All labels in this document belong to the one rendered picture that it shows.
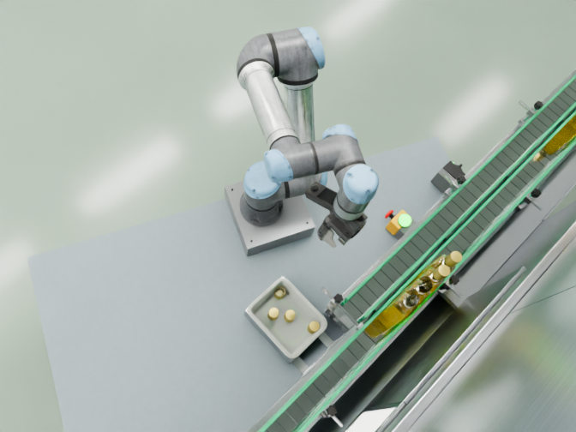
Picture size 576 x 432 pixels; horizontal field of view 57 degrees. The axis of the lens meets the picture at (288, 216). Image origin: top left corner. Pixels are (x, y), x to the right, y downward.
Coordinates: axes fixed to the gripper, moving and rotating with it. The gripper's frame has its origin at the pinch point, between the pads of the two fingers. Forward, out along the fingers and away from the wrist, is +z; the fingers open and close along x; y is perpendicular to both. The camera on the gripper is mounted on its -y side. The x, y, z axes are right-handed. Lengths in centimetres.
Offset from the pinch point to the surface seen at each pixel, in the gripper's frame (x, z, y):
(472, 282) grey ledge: 35, 30, 42
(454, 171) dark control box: 67, 34, 10
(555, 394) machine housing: -22, -69, 45
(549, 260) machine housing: 26, -21, 44
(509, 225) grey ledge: 62, 30, 38
